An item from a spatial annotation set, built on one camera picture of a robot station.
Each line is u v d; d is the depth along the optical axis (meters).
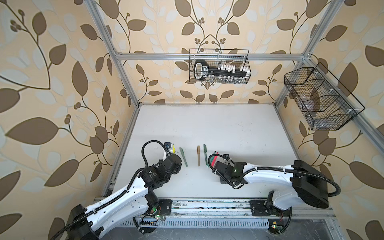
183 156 0.94
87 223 0.41
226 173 0.64
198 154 0.94
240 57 0.91
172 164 0.58
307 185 0.42
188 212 0.74
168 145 0.70
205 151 0.95
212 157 0.69
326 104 0.72
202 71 0.84
